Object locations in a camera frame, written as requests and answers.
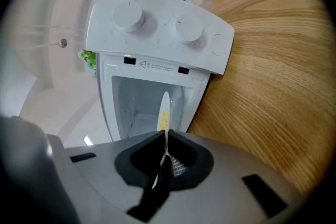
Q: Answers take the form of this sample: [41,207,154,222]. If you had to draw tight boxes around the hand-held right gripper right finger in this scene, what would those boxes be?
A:
[143,129,308,224]

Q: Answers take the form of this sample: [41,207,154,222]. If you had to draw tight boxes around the white microwave oven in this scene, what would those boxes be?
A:
[85,0,235,143]

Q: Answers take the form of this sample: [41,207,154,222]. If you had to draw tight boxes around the cream pot with flowers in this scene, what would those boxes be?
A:
[77,49,98,81]

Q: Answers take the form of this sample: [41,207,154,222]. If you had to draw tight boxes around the wooden table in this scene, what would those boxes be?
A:
[186,0,336,199]

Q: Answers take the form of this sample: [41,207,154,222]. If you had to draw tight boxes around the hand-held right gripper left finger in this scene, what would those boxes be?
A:
[46,130,168,224]

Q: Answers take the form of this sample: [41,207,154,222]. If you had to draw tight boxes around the white plate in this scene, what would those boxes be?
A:
[153,91,173,191]

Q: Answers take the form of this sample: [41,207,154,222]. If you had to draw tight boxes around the rectangular ceiling light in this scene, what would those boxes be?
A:
[83,134,95,147]

